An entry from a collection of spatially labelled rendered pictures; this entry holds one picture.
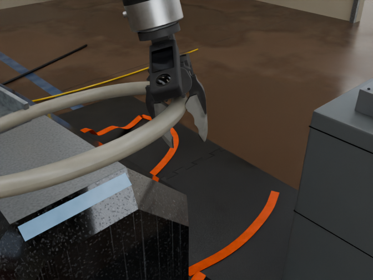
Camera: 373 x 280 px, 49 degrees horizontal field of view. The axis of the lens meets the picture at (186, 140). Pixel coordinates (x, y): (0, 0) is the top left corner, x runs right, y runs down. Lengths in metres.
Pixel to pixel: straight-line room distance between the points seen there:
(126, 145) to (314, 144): 0.93
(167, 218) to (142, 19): 0.72
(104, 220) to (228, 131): 1.91
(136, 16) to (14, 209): 0.60
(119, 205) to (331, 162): 0.70
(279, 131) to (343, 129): 1.62
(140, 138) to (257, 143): 2.21
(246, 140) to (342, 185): 1.45
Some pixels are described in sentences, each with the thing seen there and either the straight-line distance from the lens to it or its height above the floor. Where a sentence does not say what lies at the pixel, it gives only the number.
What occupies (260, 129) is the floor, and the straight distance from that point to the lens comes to 2.94.
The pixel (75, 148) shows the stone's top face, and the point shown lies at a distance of 1.25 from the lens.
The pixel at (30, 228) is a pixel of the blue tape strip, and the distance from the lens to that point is 1.04.
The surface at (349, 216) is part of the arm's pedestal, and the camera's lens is 1.48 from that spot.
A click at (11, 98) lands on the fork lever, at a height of 1.04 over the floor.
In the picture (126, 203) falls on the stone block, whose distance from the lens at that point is 1.11.
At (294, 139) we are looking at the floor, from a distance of 2.87.
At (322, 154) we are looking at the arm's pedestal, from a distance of 1.42.
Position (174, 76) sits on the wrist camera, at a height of 1.22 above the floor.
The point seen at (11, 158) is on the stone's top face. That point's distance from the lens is 1.26.
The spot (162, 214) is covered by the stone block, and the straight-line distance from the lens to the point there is 1.22.
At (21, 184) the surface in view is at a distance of 0.58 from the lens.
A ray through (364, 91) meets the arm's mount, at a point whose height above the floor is 0.92.
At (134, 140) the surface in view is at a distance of 0.59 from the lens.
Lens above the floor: 1.46
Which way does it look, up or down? 32 degrees down
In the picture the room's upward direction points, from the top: straight up
